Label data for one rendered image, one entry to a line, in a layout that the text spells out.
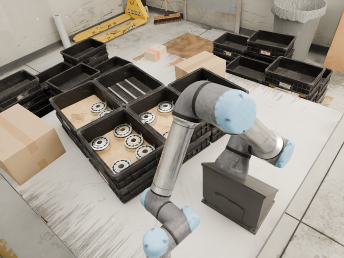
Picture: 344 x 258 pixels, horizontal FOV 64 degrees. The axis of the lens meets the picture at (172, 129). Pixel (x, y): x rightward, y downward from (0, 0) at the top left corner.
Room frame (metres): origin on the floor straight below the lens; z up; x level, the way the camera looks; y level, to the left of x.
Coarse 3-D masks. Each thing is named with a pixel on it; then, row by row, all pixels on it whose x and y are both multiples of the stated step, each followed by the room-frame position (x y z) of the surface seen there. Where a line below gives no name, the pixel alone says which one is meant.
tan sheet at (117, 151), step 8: (104, 136) 1.13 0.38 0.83; (112, 136) 1.12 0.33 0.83; (112, 144) 1.06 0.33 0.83; (120, 144) 1.05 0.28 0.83; (144, 144) 1.03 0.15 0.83; (112, 152) 1.00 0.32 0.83; (120, 152) 1.00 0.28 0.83; (128, 152) 0.99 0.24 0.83; (104, 160) 0.95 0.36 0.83; (112, 160) 0.95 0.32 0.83; (136, 160) 0.93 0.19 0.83
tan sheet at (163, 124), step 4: (156, 108) 1.33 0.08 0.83; (152, 112) 1.30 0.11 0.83; (156, 112) 1.29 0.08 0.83; (156, 116) 1.26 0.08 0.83; (160, 116) 1.25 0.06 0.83; (164, 116) 1.25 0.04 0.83; (168, 116) 1.24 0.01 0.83; (172, 116) 1.24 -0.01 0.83; (156, 120) 1.22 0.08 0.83; (160, 120) 1.22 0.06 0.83; (164, 120) 1.21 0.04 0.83; (168, 120) 1.21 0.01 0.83; (172, 120) 1.20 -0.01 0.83; (156, 124) 1.18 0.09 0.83; (160, 124) 1.18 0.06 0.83; (164, 124) 1.18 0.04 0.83; (168, 124) 1.17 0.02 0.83; (156, 128) 1.15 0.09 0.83; (160, 128) 1.15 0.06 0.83; (164, 128) 1.14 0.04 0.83; (168, 128) 1.14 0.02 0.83; (160, 132) 1.12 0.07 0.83
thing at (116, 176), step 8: (128, 112) 1.20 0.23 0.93; (136, 120) 1.12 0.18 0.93; (80, 136) 1.04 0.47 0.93; (88, 144) 0.98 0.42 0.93; (152, 152) 0.88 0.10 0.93; (160, 152) 0.90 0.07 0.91; (144, 160) 0.84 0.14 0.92; (104, 168) 0.83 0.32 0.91; (128, 168) 0.80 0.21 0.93; (112, 176) 0.77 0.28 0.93; (120, 176) 0.77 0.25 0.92
